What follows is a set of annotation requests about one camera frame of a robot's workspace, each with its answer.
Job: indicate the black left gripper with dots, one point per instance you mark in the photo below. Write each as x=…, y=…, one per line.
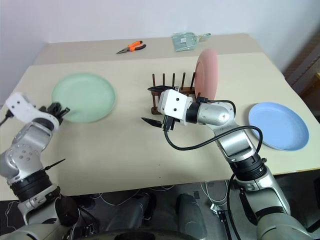
x=55, y=113

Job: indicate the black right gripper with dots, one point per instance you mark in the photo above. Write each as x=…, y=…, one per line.
x=169, y=123

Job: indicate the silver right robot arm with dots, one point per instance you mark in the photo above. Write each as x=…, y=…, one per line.
x=240, y=147

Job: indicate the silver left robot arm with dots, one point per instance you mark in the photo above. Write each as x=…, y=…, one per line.
x=23, y=150

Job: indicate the wooden dish rack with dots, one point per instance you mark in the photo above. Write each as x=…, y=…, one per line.
x=155, y=105

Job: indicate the green plate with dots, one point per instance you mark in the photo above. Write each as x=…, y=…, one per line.
x=85, y=95

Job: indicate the black zip tie tail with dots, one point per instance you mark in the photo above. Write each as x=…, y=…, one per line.
x=53, y=165

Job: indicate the pink plate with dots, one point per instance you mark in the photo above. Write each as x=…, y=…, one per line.
x=206, y=72

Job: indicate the clear plastic bag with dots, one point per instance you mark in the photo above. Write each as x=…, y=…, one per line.
x=184, y=41

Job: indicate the dark grey rounded shape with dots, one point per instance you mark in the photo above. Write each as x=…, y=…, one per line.
x=191, y=215
x=136, y=212

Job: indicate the blue plate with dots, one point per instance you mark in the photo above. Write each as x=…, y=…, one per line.
x=277, y=125

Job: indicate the black round rim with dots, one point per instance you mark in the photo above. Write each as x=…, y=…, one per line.
x=142, y=233

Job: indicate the brown wooden cabinet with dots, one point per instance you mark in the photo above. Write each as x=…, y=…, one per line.
x=307, y=72

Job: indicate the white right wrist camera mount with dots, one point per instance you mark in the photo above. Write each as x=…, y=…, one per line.
x=173, y=105

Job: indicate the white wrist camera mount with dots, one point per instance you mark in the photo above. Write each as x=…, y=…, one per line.
x=173, y=105
x=22, y=108

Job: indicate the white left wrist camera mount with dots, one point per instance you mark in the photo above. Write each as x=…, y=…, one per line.
x=22, y=108

